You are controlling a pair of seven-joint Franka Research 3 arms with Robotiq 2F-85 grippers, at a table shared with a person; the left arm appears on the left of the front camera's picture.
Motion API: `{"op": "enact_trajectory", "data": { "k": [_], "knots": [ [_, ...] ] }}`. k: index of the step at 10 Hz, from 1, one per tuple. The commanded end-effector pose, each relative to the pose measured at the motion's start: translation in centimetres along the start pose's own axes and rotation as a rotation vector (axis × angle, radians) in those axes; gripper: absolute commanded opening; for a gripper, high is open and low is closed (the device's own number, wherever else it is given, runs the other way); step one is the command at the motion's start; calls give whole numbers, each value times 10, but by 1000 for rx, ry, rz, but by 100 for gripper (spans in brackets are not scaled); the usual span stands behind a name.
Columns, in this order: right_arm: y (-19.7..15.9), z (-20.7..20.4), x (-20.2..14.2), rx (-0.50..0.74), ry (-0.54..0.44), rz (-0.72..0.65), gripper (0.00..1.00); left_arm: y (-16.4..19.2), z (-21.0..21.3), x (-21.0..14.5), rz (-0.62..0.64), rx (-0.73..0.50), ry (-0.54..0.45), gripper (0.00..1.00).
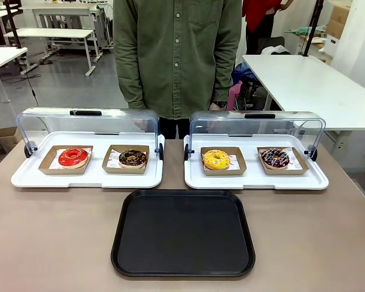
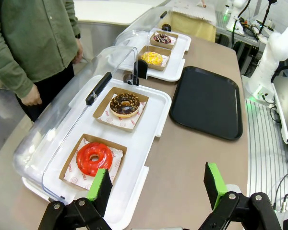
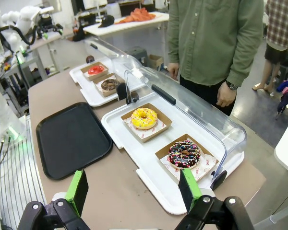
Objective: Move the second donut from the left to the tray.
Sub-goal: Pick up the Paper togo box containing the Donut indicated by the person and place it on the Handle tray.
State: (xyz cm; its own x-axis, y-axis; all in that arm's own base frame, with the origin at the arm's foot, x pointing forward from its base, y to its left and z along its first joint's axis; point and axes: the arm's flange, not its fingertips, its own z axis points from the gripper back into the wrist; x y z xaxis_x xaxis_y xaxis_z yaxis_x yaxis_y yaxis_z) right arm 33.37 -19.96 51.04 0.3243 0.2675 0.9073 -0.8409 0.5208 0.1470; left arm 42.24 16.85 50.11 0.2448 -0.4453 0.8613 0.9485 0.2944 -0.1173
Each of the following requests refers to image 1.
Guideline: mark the person's left hand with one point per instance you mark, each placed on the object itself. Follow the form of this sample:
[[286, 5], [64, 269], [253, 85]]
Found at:
[[214, 106]]

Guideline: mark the person's right hand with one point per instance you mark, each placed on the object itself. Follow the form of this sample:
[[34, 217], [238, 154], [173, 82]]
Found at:
[[139, 124]]

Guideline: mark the chocolate donut with sprinkles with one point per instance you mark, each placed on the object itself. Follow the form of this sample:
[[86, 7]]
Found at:
[[124, 161]]

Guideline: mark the brown cardboard food tray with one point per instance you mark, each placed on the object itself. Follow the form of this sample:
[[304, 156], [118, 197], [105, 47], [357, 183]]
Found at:
[[47, 168], [124, 171], [225, 173], [286, 172]]

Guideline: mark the yellow glazed donut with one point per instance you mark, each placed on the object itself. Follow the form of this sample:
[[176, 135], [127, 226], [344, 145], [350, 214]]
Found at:
[[210, 163]]

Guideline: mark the white display tray base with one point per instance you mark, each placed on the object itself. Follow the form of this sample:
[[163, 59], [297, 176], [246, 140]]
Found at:
[[97, 180], [252, 182]]

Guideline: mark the dark donut with white stripes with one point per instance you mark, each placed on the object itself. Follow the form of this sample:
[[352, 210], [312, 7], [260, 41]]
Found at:
[[266, 161]]

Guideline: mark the red glazed donut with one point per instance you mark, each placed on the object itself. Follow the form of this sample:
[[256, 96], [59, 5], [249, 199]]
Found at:
[[65, 160]]

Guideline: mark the black serving tray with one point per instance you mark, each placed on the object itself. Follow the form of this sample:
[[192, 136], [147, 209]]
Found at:
[[182, 234]]

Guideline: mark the dark wristwatch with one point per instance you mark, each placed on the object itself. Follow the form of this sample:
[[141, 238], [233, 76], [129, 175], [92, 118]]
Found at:
[[222, 104]]

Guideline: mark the pink cloth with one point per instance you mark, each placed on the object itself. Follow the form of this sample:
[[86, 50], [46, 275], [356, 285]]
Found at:
[[234, 94]]

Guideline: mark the person's black trousers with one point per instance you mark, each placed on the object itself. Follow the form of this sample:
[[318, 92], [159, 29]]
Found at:
[[170, 127]]

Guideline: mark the blue bag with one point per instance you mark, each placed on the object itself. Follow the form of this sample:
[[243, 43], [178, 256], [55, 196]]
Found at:
[[240, 73]]

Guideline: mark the person's green shirt torso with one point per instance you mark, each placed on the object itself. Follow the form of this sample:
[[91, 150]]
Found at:
[[176, 61]]

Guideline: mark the white crumpled cloth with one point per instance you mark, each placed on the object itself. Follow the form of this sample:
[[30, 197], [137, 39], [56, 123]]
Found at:
[[276, 50]]

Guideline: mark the large white table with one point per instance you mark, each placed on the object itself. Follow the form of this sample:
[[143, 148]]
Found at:
[[307, 85]]

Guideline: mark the person in red top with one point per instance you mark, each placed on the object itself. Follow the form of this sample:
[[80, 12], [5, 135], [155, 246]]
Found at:
[[255, 15]]

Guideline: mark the green fabric item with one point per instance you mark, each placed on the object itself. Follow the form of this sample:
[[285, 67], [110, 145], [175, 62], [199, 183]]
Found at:
[[304, 30]]

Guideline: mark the black stand pole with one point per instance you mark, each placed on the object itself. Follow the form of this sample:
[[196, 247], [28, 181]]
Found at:
[[311, 30]]

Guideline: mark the low white bench table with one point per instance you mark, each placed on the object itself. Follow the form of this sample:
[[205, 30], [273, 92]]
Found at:
[[48, 33]]

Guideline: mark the small white box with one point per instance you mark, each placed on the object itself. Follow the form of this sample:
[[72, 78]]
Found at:
[[331, 42]]

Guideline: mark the flat cardboard box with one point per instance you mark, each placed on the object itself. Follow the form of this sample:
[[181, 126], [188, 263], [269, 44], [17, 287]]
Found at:
[[6, 137]]

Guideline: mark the brown cardboard box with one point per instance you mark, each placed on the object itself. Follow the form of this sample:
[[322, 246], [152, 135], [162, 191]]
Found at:
[[337, 18]]

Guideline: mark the white table with metal legs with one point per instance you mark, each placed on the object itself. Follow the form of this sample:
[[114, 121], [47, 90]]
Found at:
[[3, 56]]

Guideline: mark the black chair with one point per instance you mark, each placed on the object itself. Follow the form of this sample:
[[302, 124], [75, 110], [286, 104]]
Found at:
[[15, 30]]

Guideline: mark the white desk with frame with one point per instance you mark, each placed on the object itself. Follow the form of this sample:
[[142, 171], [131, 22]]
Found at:
[[61, 7]]

